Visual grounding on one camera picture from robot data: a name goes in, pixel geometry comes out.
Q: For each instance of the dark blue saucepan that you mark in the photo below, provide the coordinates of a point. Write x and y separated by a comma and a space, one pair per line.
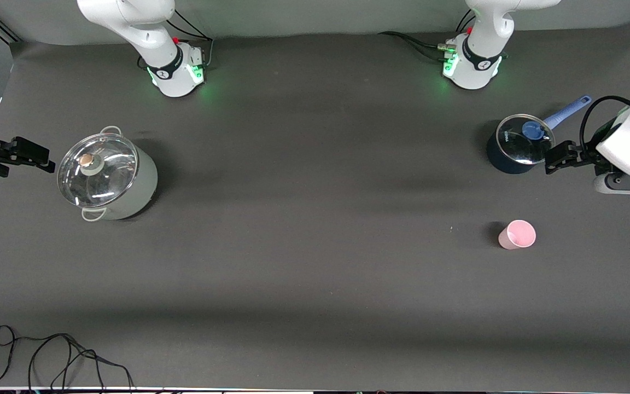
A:
503, 161

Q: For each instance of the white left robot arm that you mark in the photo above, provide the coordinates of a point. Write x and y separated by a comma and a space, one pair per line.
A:
479, 65

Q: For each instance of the glass lid with blue knob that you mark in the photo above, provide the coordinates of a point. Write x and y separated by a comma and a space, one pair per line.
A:
517, 145

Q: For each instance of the pink plastic cup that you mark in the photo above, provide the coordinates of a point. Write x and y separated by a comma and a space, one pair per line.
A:
517, 235

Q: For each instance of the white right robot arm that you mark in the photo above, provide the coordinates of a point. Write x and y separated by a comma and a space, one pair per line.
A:
156, 38

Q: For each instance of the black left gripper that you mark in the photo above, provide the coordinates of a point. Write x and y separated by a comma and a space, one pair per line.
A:
589, 156

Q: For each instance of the dark grey table mat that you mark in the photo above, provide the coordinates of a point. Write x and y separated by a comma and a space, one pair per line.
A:
315, 262

